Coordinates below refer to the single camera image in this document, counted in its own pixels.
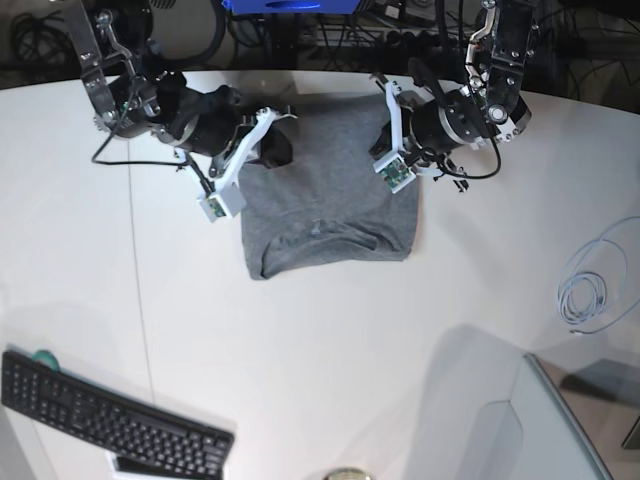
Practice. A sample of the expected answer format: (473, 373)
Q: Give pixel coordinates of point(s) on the blue box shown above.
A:
(250, 7)

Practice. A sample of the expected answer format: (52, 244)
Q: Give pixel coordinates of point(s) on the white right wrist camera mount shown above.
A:
(221, 192)

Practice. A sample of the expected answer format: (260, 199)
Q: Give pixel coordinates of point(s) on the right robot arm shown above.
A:
(135, 90)

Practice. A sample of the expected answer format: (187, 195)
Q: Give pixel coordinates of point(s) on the grey t-shirt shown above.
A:
(327, 205)

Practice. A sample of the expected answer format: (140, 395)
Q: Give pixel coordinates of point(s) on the green tape roll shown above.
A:
(47, 359)

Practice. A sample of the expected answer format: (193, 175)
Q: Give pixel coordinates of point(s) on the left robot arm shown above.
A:
(487, 108)

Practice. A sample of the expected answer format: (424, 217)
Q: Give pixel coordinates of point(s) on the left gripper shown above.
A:
(429, 127)

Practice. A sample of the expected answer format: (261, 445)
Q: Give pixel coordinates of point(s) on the round metal tin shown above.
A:
(348, 473)

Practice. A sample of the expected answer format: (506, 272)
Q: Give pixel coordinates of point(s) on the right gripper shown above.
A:
(206, 123)

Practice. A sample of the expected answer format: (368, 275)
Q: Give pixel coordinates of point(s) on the black keyboard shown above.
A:
(167, 443)

